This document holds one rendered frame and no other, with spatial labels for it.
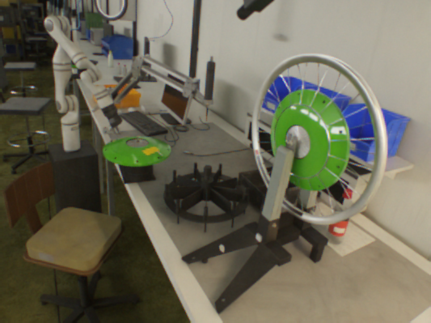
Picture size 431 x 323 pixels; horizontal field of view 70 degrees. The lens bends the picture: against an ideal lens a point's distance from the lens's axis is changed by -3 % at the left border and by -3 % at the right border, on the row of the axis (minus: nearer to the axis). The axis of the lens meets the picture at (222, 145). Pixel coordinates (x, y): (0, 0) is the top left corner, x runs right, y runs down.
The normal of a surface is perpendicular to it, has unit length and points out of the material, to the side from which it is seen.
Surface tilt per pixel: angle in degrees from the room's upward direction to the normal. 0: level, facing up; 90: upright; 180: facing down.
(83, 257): 0
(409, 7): 90
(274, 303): 0
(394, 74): 90
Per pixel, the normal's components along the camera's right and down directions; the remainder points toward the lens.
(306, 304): 0.10, -0.91
